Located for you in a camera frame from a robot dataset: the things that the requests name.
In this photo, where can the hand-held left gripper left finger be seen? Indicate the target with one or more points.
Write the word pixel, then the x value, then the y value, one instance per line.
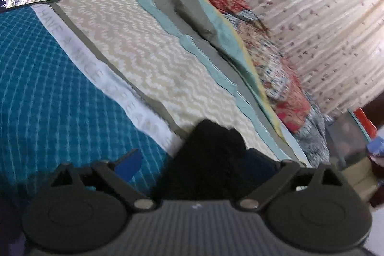
pixel 132 164

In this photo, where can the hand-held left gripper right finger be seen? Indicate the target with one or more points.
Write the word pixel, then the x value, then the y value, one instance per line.
pixel 285 172

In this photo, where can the black pants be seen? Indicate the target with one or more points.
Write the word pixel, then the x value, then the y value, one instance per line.
pixel 210 154

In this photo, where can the cardboard box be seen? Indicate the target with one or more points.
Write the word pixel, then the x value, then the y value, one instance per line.
pixel 358 178

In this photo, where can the maroon cloth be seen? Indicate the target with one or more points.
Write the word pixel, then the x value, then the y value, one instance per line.
pixel 378 184

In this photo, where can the red box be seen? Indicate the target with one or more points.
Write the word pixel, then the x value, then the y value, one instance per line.
pixel 364 121

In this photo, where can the blue cloth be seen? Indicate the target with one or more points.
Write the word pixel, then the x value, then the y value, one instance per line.
pixel 376 148

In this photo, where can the blue and beige patterned bedsheet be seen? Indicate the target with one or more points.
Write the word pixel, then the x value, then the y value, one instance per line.
pixel 150 64

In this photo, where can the dark wooden furniture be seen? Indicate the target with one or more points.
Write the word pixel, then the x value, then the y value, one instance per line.
pixel 375 107

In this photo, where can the red floral quilt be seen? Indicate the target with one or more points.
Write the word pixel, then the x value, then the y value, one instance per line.
pixel 315 19

